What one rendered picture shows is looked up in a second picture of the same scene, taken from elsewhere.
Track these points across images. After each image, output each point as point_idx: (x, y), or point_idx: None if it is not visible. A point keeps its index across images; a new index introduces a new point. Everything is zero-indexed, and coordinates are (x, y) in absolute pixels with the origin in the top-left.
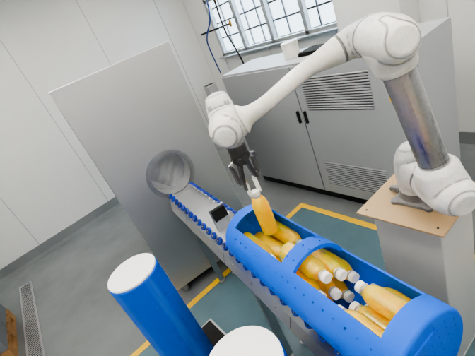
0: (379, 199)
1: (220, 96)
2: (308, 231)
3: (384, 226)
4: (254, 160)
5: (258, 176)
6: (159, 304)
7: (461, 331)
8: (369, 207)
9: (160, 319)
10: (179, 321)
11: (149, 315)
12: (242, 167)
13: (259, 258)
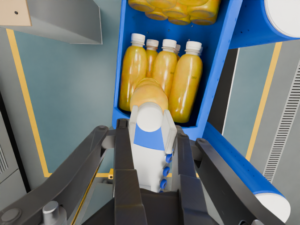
0: None
1: None
2: (124, 12)
3: (27, 0)
4: (79, 173)
5: (122, 118)
6: (241, 166)
7: None
8: (8, 12)
9: (239, 157)
10: (220, 148)
11: (251, 165)
12: (190, 181)
13: (231, 32)
